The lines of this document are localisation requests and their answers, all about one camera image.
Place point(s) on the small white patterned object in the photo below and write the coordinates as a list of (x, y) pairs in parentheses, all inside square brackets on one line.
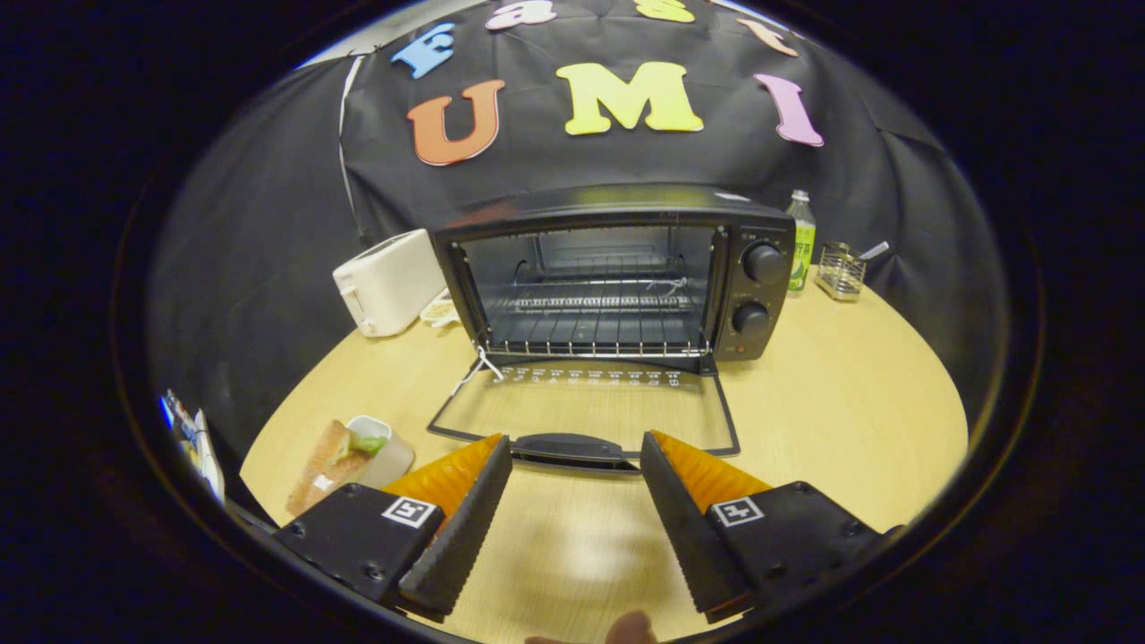
[(438, 309)]

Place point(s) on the white square dish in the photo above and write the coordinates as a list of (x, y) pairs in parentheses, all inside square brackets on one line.
[(394, 461)]

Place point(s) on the black toaster oven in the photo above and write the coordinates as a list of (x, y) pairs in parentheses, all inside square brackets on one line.
[(626, 201)]

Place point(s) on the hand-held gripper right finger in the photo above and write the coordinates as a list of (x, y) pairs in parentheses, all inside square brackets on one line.
[(693, 537)]

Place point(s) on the metal spoon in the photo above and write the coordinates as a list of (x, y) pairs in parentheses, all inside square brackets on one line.
[(875, 250)]

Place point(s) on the black backdrop cloth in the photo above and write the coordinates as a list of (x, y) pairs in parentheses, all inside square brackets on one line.
[(537, 170)]

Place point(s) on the clear bottle with green label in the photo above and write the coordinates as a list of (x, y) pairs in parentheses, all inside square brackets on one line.
[(802, 250)]

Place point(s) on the sandwich with lettuce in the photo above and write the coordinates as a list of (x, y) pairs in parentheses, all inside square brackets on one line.
[(322, 465)]

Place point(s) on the white pop-up toaster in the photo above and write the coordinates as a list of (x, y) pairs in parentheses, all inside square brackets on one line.
[(385, 282)]

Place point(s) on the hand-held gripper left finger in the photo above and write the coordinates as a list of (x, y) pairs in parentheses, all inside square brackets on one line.
[(456, 537)]

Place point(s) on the blue and white papers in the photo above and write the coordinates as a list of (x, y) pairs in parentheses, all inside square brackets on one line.
[(192, 438)]

